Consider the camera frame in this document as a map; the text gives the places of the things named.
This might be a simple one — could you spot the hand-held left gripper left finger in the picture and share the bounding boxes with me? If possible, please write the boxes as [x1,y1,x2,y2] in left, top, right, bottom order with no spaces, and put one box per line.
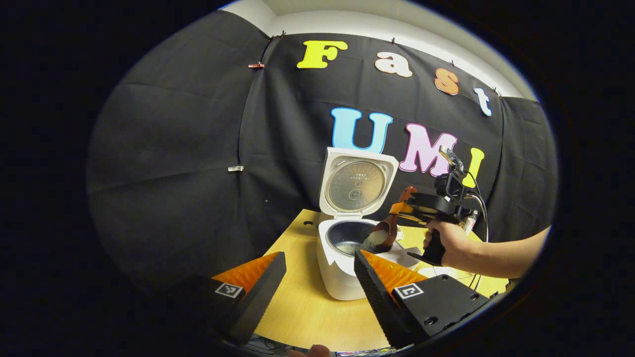
[189,251,287,346]

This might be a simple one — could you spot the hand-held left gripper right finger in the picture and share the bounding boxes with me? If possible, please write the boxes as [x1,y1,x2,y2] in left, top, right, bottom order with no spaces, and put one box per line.
[353,249,497,350]

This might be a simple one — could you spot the spoonful of white rice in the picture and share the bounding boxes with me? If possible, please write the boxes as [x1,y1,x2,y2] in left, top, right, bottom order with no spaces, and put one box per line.
[361,229,390,253]

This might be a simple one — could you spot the white rice cooker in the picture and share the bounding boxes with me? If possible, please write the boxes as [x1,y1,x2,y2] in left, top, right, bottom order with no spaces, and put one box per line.
[316,147,422,301]

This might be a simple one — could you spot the white rice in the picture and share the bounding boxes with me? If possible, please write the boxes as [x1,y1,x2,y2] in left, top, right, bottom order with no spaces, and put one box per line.
[339,241,370,256]

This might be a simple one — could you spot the row of black cloth clips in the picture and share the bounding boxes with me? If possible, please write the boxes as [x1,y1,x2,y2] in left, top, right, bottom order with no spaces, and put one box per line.
[268,31,503,98]

